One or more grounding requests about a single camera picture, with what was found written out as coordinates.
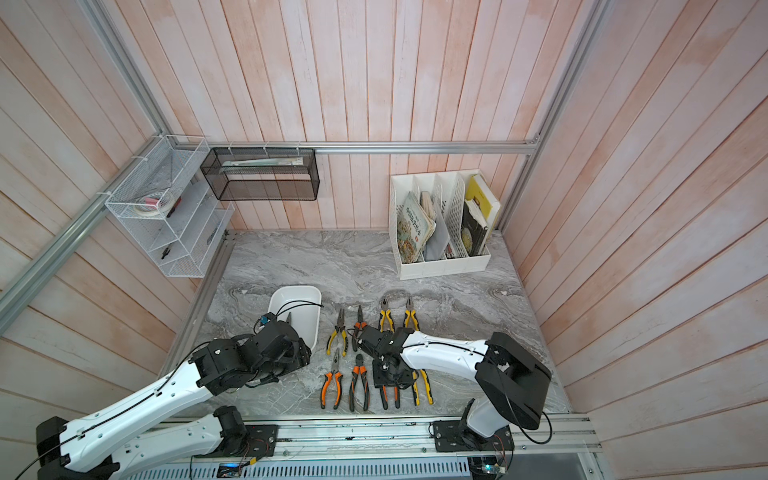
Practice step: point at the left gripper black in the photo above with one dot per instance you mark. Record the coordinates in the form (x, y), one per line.
(298, 359)

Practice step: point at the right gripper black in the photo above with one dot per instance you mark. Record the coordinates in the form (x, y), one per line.
(379, 379)

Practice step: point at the orange black long-nose pliers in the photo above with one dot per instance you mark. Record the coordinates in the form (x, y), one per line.
(358, 327)

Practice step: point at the yellow black combination pliers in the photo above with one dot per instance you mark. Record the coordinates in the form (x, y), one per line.
(386, 322)
(421, 376)

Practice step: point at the yellow handled pliers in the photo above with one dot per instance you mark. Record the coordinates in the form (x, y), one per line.
(410, 317)

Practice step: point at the orange black combination pliers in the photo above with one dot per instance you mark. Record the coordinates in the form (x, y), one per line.
(389, 397)

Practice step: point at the yellow black long-nose pliers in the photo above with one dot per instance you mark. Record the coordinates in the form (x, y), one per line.
(339, 331)

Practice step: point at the orange black greener pliers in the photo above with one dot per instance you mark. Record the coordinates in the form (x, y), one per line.
(332, 380)

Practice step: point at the white plastic storage box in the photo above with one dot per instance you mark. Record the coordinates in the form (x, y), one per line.
(300, 306)

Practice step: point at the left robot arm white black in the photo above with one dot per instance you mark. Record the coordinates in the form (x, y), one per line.
(125, 438)

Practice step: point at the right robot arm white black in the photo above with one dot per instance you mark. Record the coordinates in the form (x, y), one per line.
(514, 382)

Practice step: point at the colourful cover book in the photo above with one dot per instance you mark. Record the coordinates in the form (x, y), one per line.
(414, 228)

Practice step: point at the white file organizer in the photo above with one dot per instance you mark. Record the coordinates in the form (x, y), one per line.
(442, 196)

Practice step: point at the dark cover book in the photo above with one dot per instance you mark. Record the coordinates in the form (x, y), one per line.
(474, 228)

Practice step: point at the yellow book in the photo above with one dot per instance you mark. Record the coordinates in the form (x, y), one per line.
(478, 191)

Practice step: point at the tape roll on shelf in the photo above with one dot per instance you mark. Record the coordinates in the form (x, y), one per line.
(155, 204)

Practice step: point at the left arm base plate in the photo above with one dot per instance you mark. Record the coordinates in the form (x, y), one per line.
(256, 440)

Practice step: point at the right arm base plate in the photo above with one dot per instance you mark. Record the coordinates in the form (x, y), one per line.
(452, 436)

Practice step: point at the black mesh wall basket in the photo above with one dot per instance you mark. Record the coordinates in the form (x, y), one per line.
(262, 173)

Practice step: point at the white wire mesh shelf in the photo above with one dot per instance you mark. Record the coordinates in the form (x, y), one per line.
(183, 243)

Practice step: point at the aluminium rail frame front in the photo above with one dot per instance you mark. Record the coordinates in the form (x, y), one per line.
(355, 442)

